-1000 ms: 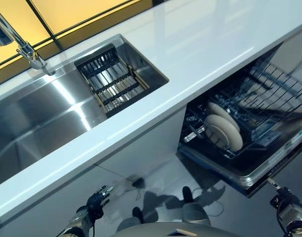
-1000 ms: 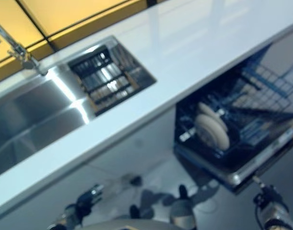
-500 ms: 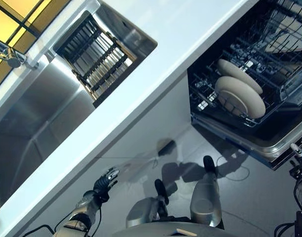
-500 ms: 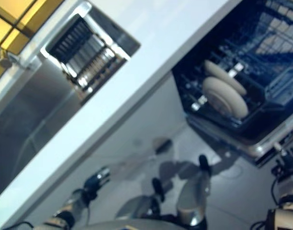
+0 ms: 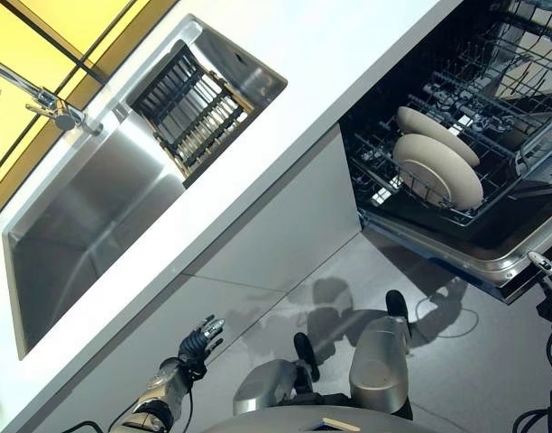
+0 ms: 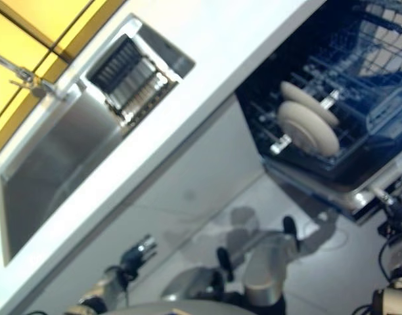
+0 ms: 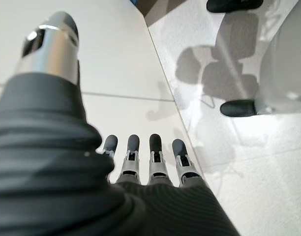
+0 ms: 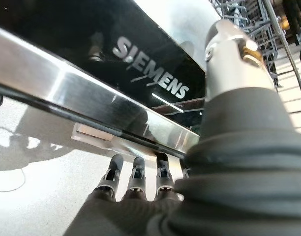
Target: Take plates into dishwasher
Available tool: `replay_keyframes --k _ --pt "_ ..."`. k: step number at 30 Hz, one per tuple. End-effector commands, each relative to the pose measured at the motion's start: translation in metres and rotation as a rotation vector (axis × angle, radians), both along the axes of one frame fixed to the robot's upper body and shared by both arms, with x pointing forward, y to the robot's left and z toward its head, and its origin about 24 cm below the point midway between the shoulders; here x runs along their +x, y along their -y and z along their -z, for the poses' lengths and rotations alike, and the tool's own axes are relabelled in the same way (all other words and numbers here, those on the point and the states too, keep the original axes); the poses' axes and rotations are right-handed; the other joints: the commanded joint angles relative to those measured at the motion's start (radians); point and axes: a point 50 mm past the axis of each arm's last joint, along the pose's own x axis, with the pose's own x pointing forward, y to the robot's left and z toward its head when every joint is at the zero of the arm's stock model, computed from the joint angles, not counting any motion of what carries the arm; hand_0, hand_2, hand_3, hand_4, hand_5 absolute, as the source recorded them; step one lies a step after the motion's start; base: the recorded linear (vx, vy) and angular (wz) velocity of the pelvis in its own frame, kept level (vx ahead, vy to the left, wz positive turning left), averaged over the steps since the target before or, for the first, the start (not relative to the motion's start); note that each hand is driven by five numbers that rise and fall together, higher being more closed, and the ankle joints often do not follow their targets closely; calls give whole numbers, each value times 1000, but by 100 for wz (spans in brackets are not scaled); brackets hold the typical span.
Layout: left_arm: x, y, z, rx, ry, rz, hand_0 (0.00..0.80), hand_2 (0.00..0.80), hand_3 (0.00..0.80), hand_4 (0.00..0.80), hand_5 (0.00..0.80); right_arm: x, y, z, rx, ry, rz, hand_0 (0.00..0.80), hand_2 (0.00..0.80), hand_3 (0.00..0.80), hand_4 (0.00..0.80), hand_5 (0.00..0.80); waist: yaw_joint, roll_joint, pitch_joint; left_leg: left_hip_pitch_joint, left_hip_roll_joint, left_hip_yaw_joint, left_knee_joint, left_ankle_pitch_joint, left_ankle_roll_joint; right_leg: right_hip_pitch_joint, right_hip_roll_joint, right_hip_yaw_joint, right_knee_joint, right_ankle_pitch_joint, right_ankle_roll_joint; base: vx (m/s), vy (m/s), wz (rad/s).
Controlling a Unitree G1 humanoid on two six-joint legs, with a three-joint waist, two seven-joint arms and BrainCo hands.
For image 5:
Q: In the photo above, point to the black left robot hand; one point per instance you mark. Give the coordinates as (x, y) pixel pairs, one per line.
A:
(197, 345)

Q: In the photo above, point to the black sink drying rack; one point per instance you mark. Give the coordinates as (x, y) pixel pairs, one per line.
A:
(190, 113)

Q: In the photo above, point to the open dishwasher door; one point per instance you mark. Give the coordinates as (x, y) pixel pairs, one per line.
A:
(483, 243)

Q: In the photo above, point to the grey robot torso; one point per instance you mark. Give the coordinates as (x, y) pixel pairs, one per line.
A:
(312, 421)

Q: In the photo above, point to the stainless steel sink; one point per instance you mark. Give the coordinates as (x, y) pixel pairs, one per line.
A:
(100, 203)

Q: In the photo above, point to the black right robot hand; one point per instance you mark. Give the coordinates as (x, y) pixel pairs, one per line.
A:
(549, 270)

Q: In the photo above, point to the cream round ceramic plate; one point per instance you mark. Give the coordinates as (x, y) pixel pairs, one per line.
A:
(438, 131)
(438, 171)

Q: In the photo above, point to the black window frame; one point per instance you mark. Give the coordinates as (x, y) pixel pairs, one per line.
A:
(89, 67)

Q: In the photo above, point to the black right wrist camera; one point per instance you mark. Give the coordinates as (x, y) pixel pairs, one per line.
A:
(549, 309)

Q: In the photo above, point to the chrome kitchen faucet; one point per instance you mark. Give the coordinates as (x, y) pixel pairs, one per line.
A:
(46, 99)

